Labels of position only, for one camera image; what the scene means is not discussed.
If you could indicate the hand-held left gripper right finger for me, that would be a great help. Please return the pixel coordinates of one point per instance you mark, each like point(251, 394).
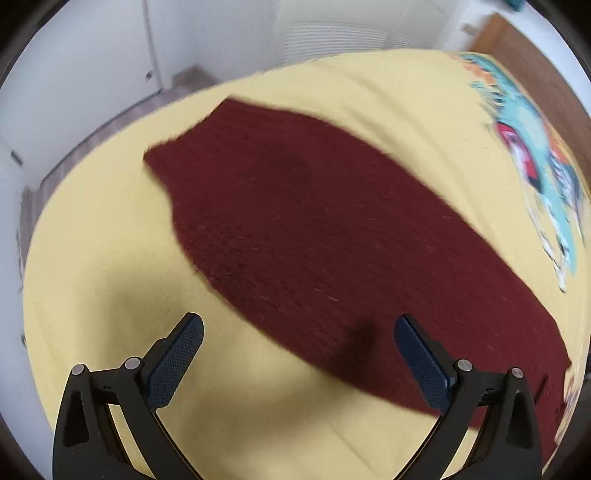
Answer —
point(422, 357)

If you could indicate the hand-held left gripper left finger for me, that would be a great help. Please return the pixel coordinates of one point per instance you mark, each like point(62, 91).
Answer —
point(178, 357)

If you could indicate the dark red fleece garment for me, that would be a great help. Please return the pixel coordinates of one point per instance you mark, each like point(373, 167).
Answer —
point(300, 221)

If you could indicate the yellow printed blanket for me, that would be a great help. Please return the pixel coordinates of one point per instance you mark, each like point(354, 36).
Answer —
point(92, 277)

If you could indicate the white wardrobe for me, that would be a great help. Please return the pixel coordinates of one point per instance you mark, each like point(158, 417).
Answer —
point(92, 55)

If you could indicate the wooden bed headboard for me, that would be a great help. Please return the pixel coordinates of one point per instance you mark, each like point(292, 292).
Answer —
point(531, 55)

